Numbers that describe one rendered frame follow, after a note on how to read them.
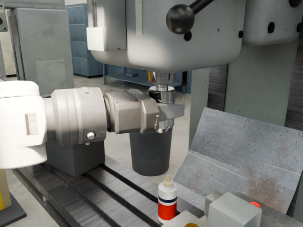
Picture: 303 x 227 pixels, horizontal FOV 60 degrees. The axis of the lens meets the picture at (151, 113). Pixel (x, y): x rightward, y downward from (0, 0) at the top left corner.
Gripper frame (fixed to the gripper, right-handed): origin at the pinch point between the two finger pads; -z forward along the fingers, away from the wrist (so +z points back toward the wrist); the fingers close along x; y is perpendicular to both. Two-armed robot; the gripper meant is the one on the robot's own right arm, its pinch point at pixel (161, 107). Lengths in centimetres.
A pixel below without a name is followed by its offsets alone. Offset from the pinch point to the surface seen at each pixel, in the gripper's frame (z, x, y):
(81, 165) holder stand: 11.4, 28.4, 23.9
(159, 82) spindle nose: 1.4, -2.0, -4.9
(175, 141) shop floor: -129, 232, 122
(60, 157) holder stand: 16.8, 32.1, 22.2
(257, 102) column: -34.9, 12.5, 5.4
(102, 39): 11.6, -6.5, -11.9
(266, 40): -16.2, -6.2, -11.7
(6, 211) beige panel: 56, 157, 121
